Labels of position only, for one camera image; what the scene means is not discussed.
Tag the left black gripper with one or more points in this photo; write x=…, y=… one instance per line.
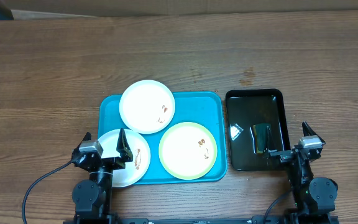
x=122, y=147

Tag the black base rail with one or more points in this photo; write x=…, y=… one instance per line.
x=259, y=219

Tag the black water tray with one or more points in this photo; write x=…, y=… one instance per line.
x=246, y=108

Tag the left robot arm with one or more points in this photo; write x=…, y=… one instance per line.
x=92, y=196

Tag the teal plastic tray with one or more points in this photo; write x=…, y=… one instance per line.
x=204, y=108

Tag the white plate bottom left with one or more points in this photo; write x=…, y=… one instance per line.
x=134, y=170

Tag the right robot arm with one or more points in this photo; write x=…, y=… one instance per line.
x=314, y=196

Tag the green yellow sponge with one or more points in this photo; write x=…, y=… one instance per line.
x=258, y=131

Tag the yellow-green rimmed plate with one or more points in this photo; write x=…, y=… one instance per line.
x=187, y=151

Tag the white plate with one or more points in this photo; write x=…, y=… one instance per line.
x=134, y=170
x=147, y=106

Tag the white plate top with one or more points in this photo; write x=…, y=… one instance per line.
x=147, y=106

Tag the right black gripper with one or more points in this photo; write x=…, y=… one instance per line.
x=295, y=154

